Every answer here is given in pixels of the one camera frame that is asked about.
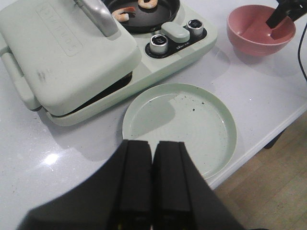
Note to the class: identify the black round frying pan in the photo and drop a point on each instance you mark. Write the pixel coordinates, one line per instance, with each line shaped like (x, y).
(145, 20)

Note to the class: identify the mint green round plate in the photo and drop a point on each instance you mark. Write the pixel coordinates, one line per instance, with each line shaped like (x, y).
(184, 113)

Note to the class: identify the pink bowl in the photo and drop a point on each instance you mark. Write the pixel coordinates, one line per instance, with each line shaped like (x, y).
(248, 32)

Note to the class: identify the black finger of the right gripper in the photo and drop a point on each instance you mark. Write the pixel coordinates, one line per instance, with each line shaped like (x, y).
(294, 9)

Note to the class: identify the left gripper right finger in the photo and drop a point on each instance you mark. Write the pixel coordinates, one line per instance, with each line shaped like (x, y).
(182, 198)

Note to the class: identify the mint green breakfast maker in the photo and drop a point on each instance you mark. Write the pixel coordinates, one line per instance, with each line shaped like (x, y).
(74, 59)

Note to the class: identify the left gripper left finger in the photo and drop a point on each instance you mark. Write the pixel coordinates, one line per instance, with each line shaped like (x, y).
(118, 196)

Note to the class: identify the pink shrimp front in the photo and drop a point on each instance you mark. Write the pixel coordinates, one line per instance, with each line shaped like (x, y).
(122, 14)

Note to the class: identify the table leg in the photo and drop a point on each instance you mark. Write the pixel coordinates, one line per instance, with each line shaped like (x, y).
(273, 141)

